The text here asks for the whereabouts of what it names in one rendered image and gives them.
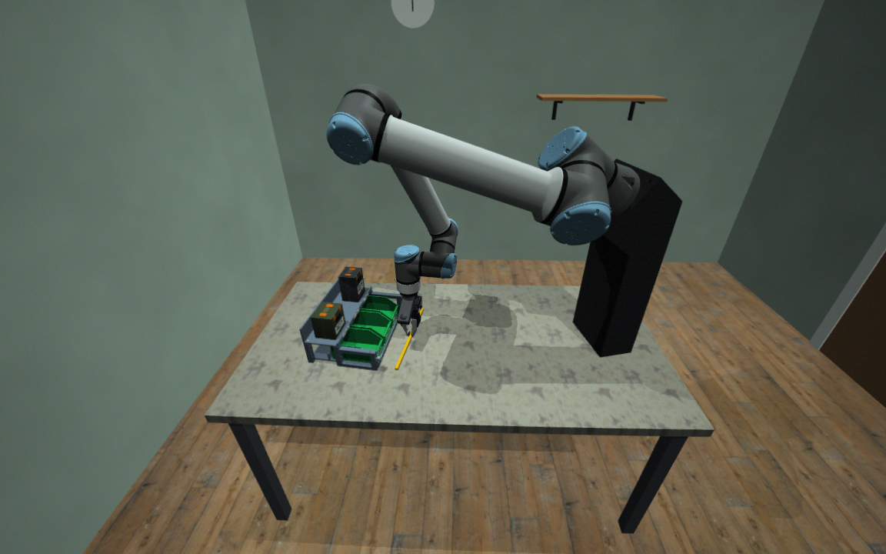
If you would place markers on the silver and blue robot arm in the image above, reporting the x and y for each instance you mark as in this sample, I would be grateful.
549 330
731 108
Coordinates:
577 191

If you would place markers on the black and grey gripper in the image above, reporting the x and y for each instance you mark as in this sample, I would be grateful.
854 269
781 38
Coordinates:
416 317

